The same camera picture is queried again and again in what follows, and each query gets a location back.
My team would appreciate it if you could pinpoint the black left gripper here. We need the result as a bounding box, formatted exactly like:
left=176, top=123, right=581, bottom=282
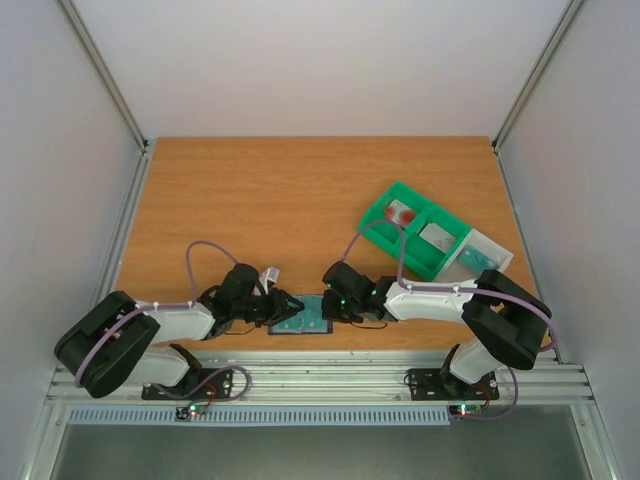
left=234, top=288, right=305, bottom=328

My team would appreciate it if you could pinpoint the dark blue card holder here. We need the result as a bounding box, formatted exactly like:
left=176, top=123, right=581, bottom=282
left=268, top=295, right=333, bottom=336

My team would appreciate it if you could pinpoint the teal card with stripe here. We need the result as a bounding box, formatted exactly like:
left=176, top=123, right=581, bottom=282
left=302, top=295, right=327, bottom=334

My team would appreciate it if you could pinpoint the green teal chip card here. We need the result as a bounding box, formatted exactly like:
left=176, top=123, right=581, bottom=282
left=269, top=313, right=304, bottom=335

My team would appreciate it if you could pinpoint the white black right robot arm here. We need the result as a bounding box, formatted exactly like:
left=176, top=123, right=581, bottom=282
left=322, top=261, right=553, bottom=400

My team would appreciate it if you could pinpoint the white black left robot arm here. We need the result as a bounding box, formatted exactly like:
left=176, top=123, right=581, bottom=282
left=54, top=263, right=344, bottom=400

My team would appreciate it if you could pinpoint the white card with red circles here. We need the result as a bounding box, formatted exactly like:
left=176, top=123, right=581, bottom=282
left=384, top=199, right=417, bottom=228

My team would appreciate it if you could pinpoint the grey white card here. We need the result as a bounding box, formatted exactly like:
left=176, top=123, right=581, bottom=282
left=419, top=223, right=457, bottom=253

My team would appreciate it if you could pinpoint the green plastic bin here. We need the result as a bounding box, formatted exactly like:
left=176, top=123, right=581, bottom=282
left=359, top=182, right=434, bottom=257

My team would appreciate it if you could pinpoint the white translucent plastic bin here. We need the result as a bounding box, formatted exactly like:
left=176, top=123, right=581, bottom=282
left=435, top=229, right=514, bottom=283

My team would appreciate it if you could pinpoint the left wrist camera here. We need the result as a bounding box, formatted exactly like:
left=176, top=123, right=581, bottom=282
left=259, top=266, right=280, bottom=291

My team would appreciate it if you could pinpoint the aluminium frame rail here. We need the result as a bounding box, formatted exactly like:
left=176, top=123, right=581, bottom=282
left=44, top=349, right=596, bottom=405

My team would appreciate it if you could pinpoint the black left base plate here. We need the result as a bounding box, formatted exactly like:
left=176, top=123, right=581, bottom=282
left=141, top=368, right=233, bottom=401

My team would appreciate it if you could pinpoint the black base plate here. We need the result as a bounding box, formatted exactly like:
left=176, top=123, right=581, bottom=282
left=403, top=368, right=500, bottom=401
left=141, top=368, right=233, bottom=401

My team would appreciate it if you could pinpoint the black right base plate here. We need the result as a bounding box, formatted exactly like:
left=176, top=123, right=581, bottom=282
left=403, top=368, right=500, bottom=401

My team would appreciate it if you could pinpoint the grey slotted cable duct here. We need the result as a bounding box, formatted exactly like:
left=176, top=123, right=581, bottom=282
left=67, top=405, right=450, bottom=427

